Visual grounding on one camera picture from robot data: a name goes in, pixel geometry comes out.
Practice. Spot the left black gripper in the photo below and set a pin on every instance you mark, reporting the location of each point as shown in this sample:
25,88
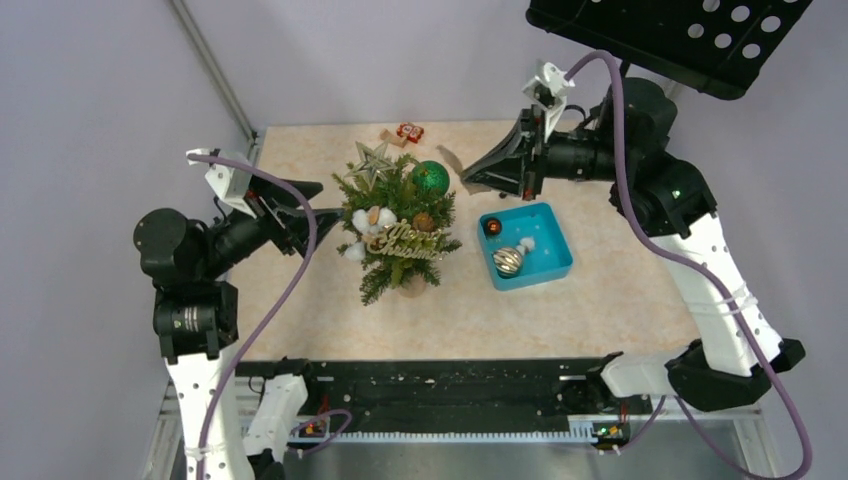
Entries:
296,226

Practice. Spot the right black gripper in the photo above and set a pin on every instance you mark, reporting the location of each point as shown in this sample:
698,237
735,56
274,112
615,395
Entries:
508,174

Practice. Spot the green glitter ball ornament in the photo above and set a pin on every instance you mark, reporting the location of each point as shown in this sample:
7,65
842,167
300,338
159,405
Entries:
431,177

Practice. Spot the teal plastic tray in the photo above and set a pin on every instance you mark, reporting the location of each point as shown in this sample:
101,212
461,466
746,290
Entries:
551,260

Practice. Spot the white cotton boll sprig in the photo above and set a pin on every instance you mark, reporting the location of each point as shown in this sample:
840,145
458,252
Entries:
368,224

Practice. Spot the silver gold star topper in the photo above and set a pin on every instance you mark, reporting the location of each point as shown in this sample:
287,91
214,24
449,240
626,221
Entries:
374,164

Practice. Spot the pine cone ornament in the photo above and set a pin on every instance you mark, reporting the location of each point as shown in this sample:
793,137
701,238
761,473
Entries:
424,222

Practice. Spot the small green christmas tree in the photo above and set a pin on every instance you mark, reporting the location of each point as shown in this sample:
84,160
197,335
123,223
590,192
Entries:
400,212

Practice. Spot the gold glitter word ornament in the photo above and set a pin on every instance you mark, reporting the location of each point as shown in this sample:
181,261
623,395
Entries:
401,240

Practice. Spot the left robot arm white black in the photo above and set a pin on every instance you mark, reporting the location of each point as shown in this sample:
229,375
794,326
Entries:
195,317

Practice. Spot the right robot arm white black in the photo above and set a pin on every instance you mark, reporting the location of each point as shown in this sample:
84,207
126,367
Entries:
731,362

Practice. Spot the copper shiny ball ornament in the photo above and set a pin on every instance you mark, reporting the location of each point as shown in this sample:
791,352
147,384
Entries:
493,227

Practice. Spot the white cotton ball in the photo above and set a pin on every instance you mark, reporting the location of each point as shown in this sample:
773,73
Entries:
526,245

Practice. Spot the red gift box ornament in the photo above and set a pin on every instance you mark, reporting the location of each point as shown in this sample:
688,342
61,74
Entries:
410,132

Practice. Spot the silver striped ball ornament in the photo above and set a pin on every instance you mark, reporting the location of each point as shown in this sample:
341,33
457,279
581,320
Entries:
508,261

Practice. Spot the small wooden block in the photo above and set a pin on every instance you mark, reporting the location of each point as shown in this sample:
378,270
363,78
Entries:
392,138

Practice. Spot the black music stand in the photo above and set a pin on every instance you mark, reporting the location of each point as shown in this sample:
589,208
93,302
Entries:
715,47

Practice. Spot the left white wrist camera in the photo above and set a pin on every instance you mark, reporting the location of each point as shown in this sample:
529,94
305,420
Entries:
222,175

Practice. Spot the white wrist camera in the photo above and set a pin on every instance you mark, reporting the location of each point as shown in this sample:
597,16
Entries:
549,88
222,175

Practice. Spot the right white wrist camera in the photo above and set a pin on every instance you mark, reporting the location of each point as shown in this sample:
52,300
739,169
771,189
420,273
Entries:
549,88

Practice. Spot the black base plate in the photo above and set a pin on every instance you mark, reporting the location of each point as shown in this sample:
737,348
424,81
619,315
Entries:
455,396

